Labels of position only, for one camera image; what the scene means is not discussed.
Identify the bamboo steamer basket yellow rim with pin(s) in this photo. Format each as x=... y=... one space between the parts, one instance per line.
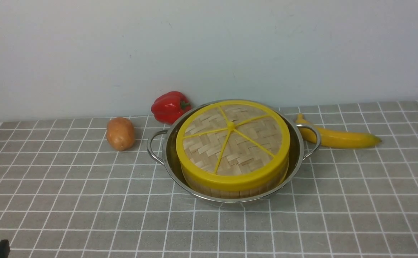
x=233 y=181

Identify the red bell pepper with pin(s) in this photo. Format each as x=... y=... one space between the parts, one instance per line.
x=170 y=107

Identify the brown potato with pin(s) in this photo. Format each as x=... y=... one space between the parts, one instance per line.
x=120 y=133

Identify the stainless steel pot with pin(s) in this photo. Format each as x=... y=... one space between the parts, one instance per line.
x=305 y=141

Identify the woven bamboo steamer lid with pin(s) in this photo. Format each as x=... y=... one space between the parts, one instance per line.
x=233 y=132

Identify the grey checkered tablecloth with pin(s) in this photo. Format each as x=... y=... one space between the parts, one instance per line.
x=64 y=193

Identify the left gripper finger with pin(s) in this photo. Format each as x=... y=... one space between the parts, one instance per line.
x=4 y=248

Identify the yellow banana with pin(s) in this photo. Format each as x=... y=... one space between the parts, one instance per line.
x=342 y=139

